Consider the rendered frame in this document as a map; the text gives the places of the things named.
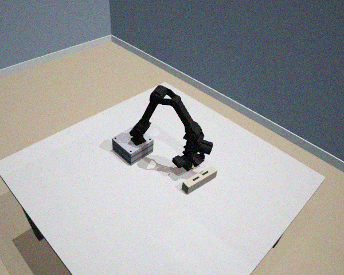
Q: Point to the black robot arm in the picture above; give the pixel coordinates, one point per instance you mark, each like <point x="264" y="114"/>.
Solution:
<point x="193" y="135"/>

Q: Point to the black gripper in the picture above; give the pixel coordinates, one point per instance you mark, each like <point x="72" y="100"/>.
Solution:
<point x="181" y="161"/>

